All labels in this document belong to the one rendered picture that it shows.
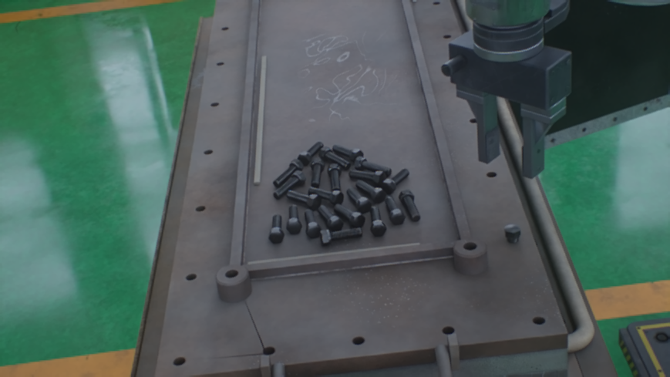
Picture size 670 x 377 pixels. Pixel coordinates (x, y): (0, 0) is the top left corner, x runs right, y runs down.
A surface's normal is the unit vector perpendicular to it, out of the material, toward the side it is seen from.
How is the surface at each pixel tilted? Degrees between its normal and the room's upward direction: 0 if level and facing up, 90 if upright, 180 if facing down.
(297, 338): 0
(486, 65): 90
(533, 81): 90
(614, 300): 0
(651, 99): 90
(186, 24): 0
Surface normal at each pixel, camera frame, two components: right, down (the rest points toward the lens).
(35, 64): -0.11, -0.84
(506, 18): -0.14, 0.54
